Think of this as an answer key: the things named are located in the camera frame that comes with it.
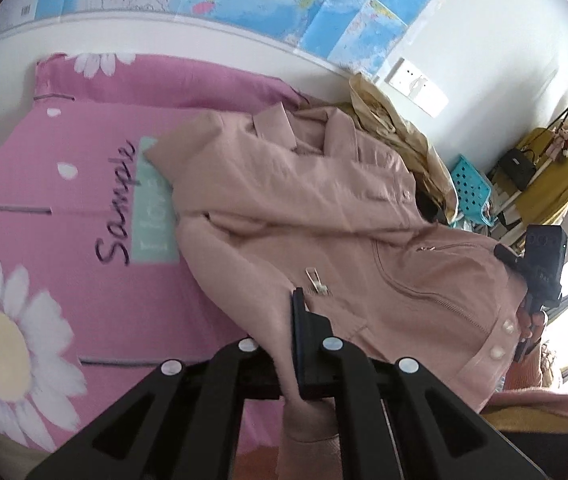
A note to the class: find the beige garment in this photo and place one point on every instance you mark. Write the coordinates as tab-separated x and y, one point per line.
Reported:
404	130

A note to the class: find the black handbag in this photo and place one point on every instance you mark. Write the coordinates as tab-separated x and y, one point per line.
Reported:
516	167

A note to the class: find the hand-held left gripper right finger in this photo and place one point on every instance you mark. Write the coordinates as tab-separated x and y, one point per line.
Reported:
301	340

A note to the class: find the black garment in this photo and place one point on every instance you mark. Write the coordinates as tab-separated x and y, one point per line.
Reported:
426	207

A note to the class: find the person's dark trousers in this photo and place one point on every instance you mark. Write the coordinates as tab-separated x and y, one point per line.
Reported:
559	455

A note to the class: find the person's pink sweater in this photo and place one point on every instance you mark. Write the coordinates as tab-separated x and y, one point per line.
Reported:
554	402

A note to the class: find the yellow hanging garment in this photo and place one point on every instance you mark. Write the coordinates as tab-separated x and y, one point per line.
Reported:
559	185

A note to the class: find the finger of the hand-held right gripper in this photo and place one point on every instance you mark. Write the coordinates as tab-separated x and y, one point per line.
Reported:
508	256

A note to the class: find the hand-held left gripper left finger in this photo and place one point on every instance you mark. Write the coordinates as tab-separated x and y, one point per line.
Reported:
234	365

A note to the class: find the pink jacket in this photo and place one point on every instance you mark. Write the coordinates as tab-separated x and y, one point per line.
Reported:
314	200

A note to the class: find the pink floral bedsheet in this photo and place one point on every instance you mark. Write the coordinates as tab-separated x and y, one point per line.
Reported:
64	185

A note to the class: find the pink floral pillow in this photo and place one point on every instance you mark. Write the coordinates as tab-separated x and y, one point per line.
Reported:
164	80

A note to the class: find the person's right hand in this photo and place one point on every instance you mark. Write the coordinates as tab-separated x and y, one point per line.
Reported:
534	327

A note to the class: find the blue plastic basket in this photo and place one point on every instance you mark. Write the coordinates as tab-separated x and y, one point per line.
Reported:
469	185

